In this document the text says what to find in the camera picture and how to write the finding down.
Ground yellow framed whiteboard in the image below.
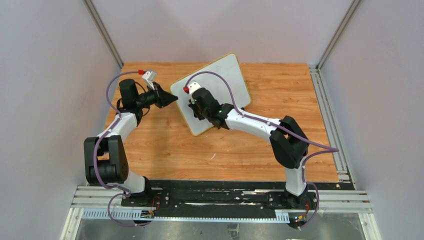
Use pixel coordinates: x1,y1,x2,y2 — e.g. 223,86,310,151
170,53,252,136

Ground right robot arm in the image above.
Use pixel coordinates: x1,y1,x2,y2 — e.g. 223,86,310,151
183,86,309,208

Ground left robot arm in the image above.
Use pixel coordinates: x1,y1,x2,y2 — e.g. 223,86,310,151
83,79,178,203

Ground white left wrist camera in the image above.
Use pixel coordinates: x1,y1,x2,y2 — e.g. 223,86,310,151
141,70,157,88

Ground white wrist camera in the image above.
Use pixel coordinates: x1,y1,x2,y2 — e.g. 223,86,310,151
141,70,157,88
187,81,202,95

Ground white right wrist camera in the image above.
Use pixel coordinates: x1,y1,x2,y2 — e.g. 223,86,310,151
187,81,202,95

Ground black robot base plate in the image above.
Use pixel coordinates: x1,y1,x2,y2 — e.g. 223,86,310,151
121,179,319,220

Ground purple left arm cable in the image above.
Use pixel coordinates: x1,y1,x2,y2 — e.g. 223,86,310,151
92,71,152,228

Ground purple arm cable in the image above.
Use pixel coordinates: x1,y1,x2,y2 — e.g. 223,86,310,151
183,71,340,230
92,71,152,228

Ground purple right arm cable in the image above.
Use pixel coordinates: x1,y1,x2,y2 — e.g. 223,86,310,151
183,71,340,230

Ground aluminium frame rails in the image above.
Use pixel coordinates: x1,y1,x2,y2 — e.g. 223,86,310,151
60,180,382,240

